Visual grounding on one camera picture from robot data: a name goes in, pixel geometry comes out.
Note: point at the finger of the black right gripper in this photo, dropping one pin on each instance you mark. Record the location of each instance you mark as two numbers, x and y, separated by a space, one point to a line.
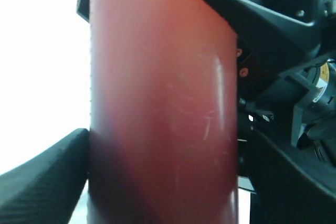
83 9
274 27

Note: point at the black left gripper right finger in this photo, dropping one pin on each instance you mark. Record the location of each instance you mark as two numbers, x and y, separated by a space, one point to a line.
290 185

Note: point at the red sauce squeeze bottle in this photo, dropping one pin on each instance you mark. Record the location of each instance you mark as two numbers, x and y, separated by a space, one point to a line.
163 146

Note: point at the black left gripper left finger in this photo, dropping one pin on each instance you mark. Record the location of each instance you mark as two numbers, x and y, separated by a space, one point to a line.
46 188

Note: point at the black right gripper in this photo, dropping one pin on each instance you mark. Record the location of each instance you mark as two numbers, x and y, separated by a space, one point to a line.
291 96

